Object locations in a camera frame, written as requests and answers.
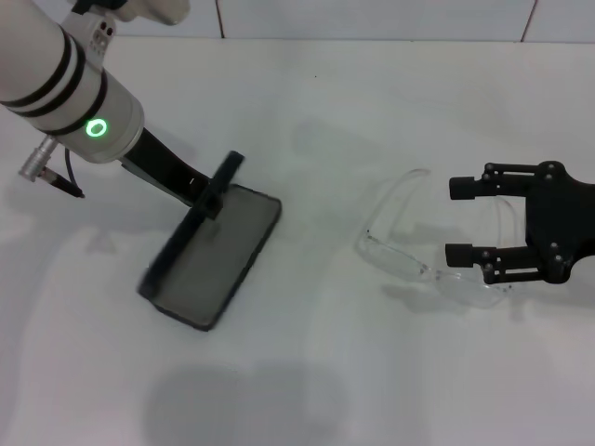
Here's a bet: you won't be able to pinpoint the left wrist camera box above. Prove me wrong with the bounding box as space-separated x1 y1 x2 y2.
69 0 192 27

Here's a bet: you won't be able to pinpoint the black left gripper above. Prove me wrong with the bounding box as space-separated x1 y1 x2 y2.
121 127 226 222

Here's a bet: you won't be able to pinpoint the clear white glasses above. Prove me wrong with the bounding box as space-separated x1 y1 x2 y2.
357 167 517 310

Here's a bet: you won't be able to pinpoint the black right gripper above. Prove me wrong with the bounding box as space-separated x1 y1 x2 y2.
444 160 595 286

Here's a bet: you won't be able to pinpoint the black glasses case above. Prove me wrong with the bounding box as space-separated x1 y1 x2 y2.
136 150 284 333

